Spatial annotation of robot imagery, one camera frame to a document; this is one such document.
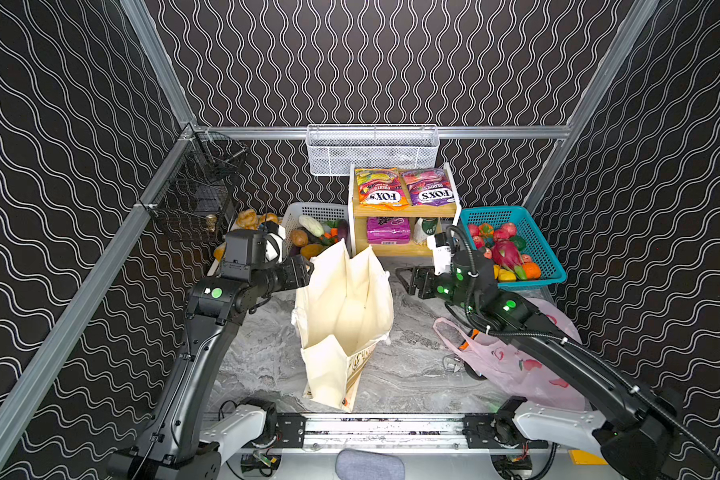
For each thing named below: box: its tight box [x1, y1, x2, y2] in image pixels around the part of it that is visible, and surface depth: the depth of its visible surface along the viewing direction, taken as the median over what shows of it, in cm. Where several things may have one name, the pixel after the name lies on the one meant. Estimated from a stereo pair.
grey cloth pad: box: [335, 448, 405, 480], surface depth 69 cm
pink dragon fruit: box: [492, 240, 527, 280], surface depth 102 cm
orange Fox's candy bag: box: [354, 167, 409, 211], surface depth 81 cm
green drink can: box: [422, 218, 438, 235], surface depth 87 cm
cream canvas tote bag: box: [292, 239, 395, 411], surface depth 78 cm
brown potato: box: [290, 229, 309, 247], surface depth 109 cm
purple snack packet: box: [366, 217, 411, 245], surface depth 90 cm
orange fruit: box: [522, 262, 541, 280], surface depth 102 cm
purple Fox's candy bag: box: [401, 168, 456, 207], surface depth 81 cm
